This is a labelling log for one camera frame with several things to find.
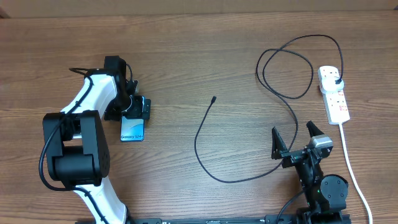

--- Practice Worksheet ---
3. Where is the Galaxy S24+ smartphone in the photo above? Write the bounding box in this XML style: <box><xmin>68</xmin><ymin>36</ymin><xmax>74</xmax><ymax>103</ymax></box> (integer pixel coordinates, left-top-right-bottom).
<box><xmin>120</xmin><ymin>95</ymin><xmax>146</xmax><ymax>142</ymax></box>

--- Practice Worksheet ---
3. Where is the white power strip cord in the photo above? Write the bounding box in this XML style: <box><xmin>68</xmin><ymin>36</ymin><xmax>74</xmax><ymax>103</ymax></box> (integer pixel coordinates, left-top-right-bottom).
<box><xmin>338</xmin><ymin>123</ymin><xmax>374</xmax><ymax>224</ymax></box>

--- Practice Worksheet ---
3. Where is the black USB-C charging cable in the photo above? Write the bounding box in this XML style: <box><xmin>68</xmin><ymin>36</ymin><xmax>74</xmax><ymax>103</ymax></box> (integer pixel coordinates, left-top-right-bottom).
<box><xmin>194</xmin><ymin>34</ymin><xmax>345</xmax><ymax>184</ymax></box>

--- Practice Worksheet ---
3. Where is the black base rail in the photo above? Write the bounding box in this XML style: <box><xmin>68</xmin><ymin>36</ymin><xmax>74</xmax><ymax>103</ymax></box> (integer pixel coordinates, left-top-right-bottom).
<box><xmin>130</xmin><ymin>213</ymin><xmax>352</xmax><ymax>224</ymax></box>

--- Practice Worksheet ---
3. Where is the white power strip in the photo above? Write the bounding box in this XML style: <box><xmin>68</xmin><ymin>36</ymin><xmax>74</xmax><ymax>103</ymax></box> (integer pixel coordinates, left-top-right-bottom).
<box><xmin>317</xmin><ymin>65</ymin><xmax>350</xmax><ymax>125</ymax></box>

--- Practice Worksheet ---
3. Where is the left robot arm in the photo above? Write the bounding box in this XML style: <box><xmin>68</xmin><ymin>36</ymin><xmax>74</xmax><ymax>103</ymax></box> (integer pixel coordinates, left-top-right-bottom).
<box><xmin>39</xmin><ymin>55</ymin><xmax>151</xmax><ymax>223</ymax></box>

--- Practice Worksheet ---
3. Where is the white charger plug adapter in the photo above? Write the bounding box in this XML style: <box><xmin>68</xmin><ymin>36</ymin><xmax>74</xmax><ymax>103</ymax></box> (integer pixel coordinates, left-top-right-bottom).
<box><xmin>320</xmin><ymin>77</ymin><xmax>345</xmax><ymax>94</ymax></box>

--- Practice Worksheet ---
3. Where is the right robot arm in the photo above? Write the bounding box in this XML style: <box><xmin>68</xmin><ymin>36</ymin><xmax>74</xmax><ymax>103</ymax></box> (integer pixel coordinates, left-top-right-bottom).
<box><xmin>265</xmin><ymin>121</ymin><xmax>351</xmax><ymax>224</ymax></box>

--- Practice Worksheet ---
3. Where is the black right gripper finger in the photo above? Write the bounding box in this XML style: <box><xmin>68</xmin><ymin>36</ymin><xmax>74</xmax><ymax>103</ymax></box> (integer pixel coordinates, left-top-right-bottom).
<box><xmin>271</xmin><ymin>127</ymin><xmax>288</xmax><ymax>160</ymax></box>
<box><xmin>306</xmin><ymin>121</ymin><xmax>324</xmax><ymax>138</ymax></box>

